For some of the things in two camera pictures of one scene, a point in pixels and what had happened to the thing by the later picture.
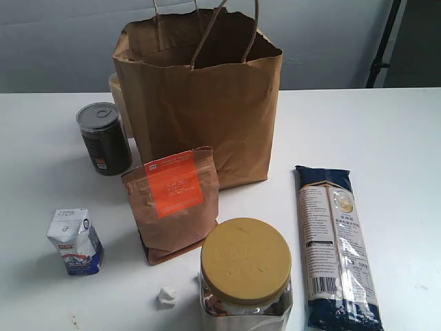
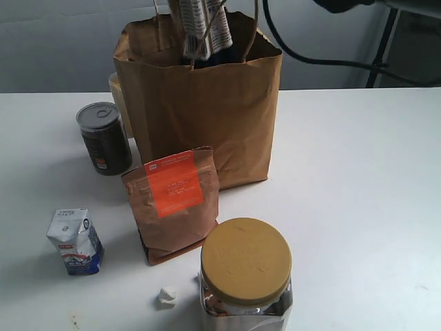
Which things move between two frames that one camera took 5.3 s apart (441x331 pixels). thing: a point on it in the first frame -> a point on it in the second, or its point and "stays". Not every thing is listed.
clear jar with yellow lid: x=246 y=278 stays
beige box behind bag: x=119 y=101 stays
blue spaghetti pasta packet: x=340 y=285 -> x=205 y=27
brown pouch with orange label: x=176 y=201 stays
